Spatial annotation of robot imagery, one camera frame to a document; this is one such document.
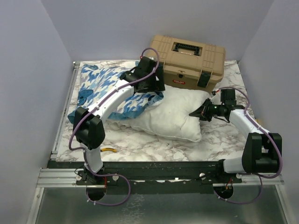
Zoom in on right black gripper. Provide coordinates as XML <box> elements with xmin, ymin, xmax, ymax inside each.
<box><xmin>190</xmin><ymin>98</ymin><xmax>224</xmax><ymax>122</ymax></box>

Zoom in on white pillow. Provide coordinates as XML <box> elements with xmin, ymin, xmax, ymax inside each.
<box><xmin>117</xmin><ymin>85</ymin><xmax>209</xmax><ymax>142</ymax></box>

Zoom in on white pillowcase blue trim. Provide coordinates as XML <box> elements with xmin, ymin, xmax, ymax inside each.
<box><xmin>76</xmin><ymin>61</ymin><xmax>164</xmax><ymax>120</ymax></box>

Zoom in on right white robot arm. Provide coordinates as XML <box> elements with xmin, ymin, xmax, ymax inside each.
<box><xmin>189</xmin><ymin>87</ymin><xmax>283</xmax><ymax>182</ymax></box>

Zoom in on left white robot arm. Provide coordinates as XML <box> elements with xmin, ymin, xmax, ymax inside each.
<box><xmin>71</xmin><ymin>56</ymin><xmax>165</xmax><ymax>184</ymax></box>

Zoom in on tan plastic toolbox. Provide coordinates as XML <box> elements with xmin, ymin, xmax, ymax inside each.
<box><xmin>150</xmin><ymin>35</ymin><xmax>226</xmax><ymax>93</ymax></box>

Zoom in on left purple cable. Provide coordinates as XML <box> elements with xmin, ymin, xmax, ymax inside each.
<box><xmin>68</xmin><ymin>48</ymin><xmax>161</xmax><ymax>207</ymax></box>

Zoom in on purple cable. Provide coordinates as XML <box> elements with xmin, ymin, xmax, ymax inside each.
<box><xmin>214</xmin><ymin>87</ymin><xmax>285</xmax><ymax>204</ymax></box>
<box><xmin>68</xmin><ymin>48</ymin><xmax>161</xmax><ymax>207</ymax></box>

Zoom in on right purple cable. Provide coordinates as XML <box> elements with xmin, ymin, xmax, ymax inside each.
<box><xmin>214</xmin><ymin>87</ymin><xmax>285</xmax><ymax>204</ymax></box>

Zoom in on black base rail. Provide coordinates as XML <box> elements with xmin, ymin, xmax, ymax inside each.
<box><xmin>39</xmin><ymin>161</ymin><xmax>242</xmax><ymax>196</ymax></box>

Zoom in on yellow handled pliers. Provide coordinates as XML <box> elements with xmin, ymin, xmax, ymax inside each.
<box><xmin>100</xmin><ymin>148</ymin><xmax>117</xmax><ymax>153</ymax></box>

